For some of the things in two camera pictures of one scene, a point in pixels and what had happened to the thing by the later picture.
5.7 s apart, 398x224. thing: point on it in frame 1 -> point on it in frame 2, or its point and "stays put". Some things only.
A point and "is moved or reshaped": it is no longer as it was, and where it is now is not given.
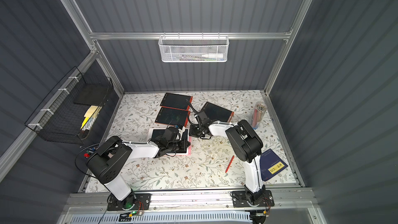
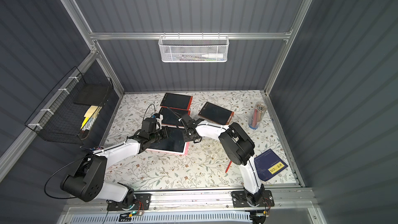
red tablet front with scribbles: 171,116 stays put
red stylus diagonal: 228,166 stays put
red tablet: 176,101 stays put
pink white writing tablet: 154,133 is moved or reshaped
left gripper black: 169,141 -> 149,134
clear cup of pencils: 259,111 stays put
